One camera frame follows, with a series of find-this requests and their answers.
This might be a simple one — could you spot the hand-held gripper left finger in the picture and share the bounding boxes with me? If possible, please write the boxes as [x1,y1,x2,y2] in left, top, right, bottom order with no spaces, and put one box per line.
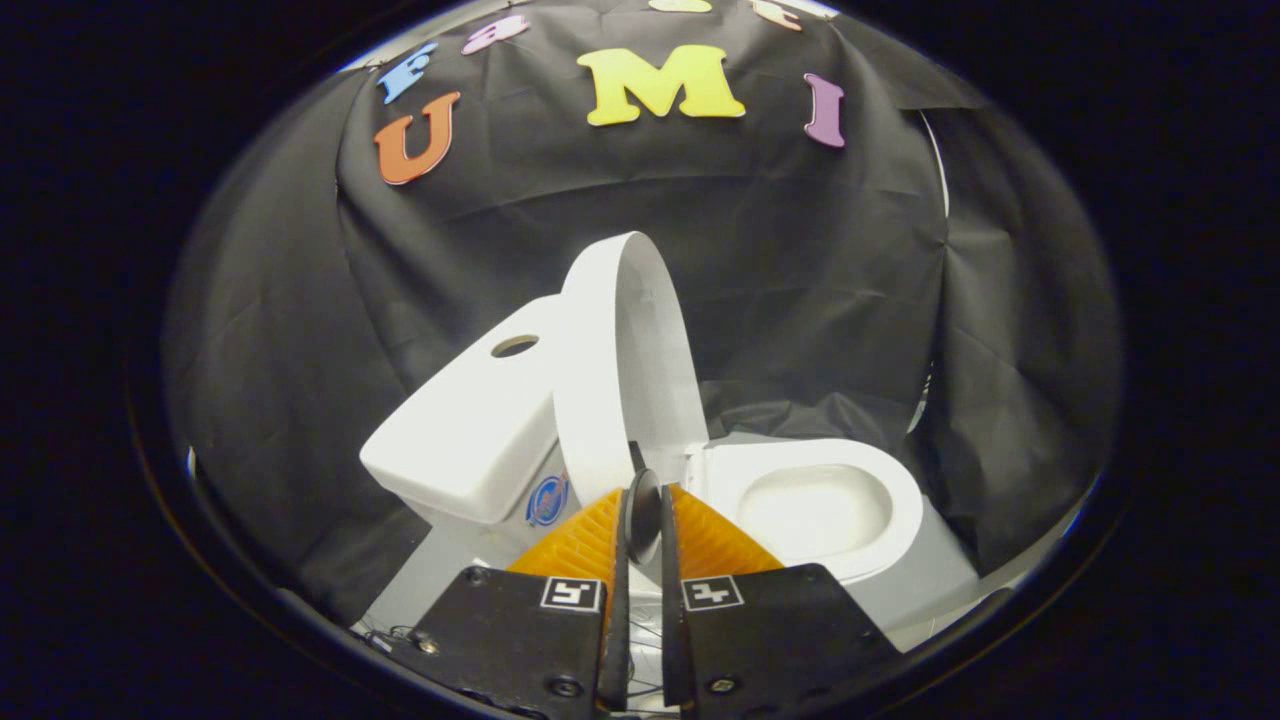
[405,487,633,716]

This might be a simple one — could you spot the white toilet lid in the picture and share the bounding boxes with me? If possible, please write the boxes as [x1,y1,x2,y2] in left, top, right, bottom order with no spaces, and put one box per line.
[553,232,711,566]

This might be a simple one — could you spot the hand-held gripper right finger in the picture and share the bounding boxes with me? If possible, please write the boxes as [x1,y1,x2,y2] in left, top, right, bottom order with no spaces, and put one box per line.
[660,485,901,713]

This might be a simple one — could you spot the black backdrop cloth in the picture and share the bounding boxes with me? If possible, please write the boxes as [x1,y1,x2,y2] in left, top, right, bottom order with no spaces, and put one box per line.
[165,0,1121,626]

